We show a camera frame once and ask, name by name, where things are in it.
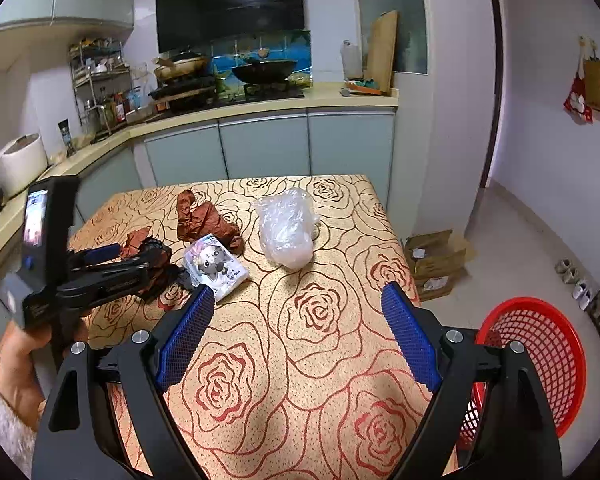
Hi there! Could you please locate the silver cartoon snack wrapper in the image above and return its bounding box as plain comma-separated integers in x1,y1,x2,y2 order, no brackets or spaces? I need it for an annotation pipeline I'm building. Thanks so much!
184,234,249,301

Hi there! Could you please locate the brown paper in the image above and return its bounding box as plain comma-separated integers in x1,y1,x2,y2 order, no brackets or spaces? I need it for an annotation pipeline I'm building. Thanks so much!
120,226,150,260
176,190,245,256

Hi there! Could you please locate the clear plastic bag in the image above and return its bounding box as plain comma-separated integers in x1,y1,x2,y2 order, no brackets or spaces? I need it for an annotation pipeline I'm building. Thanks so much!
256,188,320,271

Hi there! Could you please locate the kitchen counter with cabinets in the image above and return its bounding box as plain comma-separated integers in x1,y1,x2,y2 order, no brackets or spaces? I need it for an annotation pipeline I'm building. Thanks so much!
0,81,400,361

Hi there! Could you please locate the person's left hand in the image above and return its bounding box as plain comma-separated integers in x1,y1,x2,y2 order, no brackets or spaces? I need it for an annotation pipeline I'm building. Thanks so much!
0,309,92,434

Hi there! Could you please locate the red plastic mesh basket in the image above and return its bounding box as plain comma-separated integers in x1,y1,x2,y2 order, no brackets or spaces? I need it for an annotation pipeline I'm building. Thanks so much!
454,296,588,453

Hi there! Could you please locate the white rice cooker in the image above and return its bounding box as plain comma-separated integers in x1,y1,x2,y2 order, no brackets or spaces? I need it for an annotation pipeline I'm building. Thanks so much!
0,133,48,200

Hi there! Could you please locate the black gas stove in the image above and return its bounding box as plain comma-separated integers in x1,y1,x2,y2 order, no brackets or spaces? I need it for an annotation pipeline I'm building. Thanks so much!
149,77,304,115

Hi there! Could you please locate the metal spice rack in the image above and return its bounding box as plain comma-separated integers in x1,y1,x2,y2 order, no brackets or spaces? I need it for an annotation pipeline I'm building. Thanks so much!
68,37,142,140

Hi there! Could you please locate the rose pattern tablecloth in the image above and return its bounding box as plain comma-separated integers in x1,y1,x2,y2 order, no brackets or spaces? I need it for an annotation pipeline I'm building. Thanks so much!
66,173,462,480

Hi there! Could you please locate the beige frying pan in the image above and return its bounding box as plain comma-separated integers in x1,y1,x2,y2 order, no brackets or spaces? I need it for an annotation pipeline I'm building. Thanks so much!
151,55,210,82

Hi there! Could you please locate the cardboard box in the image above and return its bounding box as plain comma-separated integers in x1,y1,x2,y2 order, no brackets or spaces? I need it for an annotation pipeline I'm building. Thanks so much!
403,230,476,302

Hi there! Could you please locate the black wok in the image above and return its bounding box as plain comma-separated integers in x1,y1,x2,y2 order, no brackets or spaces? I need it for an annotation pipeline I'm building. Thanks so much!
232,58,297,86

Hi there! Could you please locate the black range hood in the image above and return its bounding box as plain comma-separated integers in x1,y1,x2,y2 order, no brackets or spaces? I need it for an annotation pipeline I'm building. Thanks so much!
156,0,306,53

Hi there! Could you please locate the white plastic jug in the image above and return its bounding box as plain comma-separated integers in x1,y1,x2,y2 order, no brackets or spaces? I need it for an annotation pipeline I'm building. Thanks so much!
340,40,363,80

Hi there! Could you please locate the wooden cutting board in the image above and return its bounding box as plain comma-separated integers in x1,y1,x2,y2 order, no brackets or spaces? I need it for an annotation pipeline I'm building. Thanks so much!
365,10,399,94

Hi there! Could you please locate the red hanging cloth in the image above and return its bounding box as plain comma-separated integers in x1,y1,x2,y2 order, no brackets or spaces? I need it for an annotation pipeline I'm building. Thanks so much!
562,39,595,124

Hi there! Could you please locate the brown hanging paper bag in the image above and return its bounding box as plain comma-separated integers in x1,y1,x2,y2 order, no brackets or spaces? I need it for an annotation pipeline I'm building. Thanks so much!
583,39,600,112

